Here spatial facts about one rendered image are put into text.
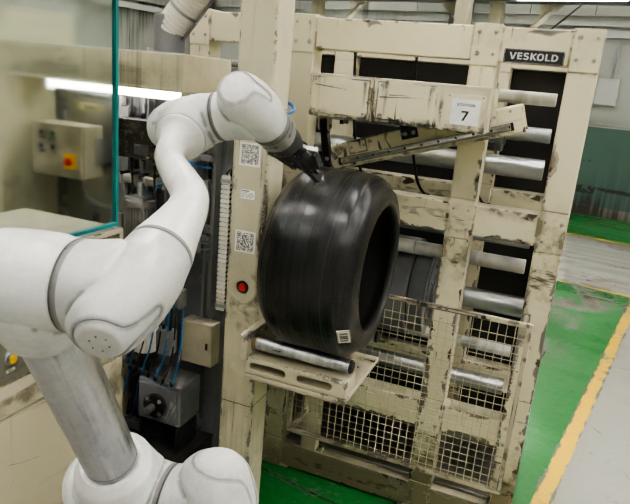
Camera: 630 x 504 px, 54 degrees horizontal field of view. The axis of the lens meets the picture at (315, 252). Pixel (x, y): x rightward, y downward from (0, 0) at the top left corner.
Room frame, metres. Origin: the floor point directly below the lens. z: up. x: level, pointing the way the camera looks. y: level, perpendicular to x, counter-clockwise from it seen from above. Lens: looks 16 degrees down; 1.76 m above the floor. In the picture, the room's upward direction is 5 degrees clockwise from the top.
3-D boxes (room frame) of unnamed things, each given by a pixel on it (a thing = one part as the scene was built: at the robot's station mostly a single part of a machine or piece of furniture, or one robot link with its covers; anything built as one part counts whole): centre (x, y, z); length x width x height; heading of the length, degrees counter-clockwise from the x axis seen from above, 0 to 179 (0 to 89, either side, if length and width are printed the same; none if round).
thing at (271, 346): (1.86, 0.01, 0.90); 0.35 x 0.05 x 0.05; 69
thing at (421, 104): (2.22, -0.26, 1.71); 0.61 x 0.25 x 0.15; 69
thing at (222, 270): (2.06, 0.30, 1.19); 0.05 x 0.04 x 0.48; 159
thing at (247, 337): (2.05, 0.13, 0.90); 0.40 x 0.03 x 0.10; 159
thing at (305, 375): (1.86, 0.02, 0.84); 0.36 x 0.09 x 0.06; 69
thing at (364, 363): (1.99, -0.03, 0.80); 0.37 x 0.36 x 0.02; 159
